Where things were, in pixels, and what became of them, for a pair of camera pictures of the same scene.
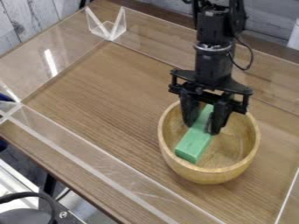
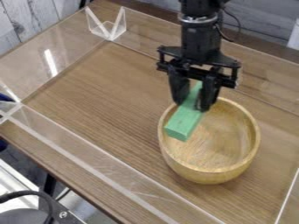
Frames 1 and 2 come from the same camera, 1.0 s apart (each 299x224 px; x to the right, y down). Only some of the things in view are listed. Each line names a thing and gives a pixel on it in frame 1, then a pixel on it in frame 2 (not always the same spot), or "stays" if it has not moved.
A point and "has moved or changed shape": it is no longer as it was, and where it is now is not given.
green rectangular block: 197,136 has moved or changed shape
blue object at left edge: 4,97 stays
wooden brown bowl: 229,152 stays
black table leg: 51,185 stays
